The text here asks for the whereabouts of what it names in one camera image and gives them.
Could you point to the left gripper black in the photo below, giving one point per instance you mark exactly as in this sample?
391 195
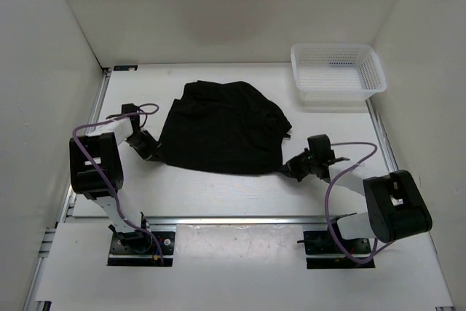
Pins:
153 151

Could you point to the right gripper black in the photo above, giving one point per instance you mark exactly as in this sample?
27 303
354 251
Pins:
293 164

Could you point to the black shorts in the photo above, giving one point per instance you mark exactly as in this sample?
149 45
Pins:
227 128

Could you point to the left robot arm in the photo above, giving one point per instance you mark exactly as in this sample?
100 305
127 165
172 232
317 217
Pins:
97 173

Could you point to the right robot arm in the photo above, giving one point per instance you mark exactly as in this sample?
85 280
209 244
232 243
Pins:
395 207

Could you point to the small dark label sticker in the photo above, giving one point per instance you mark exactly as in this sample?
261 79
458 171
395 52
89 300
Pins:
125 68

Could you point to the white plastic mesh basket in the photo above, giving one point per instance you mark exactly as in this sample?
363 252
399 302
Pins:
336 73

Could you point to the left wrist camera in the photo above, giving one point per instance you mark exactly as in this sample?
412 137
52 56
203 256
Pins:
128 110

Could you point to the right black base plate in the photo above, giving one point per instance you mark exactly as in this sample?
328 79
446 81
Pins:
322 252

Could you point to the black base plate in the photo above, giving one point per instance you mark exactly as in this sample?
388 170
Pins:
142 251
322 252

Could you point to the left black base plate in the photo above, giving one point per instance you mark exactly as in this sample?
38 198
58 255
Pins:
142 251

